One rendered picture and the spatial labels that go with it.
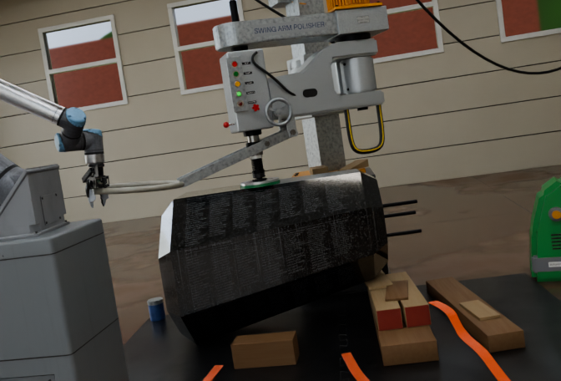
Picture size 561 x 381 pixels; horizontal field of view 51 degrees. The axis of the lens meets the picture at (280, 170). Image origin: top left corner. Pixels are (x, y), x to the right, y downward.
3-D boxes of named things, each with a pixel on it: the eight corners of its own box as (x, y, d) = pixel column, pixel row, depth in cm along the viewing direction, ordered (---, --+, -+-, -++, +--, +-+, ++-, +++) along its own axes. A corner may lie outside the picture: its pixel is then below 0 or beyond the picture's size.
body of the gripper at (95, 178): (95, 189, 278) (93, 164, 277) (87, 189, 284) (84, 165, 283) (110, 187, 284) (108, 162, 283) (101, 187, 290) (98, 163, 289)
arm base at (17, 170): (23, 179, 215) (2, 163, 215) (-1, 220, 218) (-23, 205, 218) (49, 171, 234) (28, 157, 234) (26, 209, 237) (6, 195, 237)
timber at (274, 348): (234, 369, 277) (229, 344, 276) (240, 358, 289) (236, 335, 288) (295, 364, 272) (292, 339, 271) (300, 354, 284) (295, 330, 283)
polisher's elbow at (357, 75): (338, 96, 341) (333, 63, 339) (367, 93, 346) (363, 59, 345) (351, 93, 322) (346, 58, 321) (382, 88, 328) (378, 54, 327)
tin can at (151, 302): (168, 315, 381) (164, 296, 381) (162, 321, 372) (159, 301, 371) (154, 317, 383) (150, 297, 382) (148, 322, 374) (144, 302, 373)
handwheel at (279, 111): (290, 124, 316) (285, 97, 315) (295, 124, 307) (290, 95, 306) (263, 129, 312) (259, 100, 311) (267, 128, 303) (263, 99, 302)
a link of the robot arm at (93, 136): (77, 129, 283) (97, 128, 289) (79, 155, 284) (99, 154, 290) (84, 128, 276) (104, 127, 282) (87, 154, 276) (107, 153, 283)
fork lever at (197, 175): (290, 134, 334) (286, 126, 333) (300, 134, 315) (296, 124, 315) (179, 186, 318) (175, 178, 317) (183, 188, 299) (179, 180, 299)
